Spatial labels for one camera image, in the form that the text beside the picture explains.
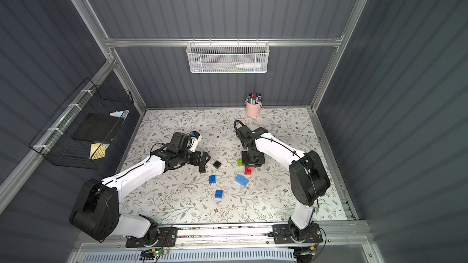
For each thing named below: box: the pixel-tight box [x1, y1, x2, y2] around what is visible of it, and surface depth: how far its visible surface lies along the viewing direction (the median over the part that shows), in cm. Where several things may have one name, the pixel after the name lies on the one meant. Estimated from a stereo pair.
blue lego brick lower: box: [215, 189, 224, 199], surface depth 86 cm
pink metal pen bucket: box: [245, 101, 263, 119], surface depth 115 cm
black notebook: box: [71, 112, 123, 142], surface depth 74 cm
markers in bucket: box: [246, 92, 262, 105], surface depth 111 cm
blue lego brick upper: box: [208, 175, 217, 184], surface depth 91 cm
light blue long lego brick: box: [234, 174, 250, 187], surface depth 90 cm
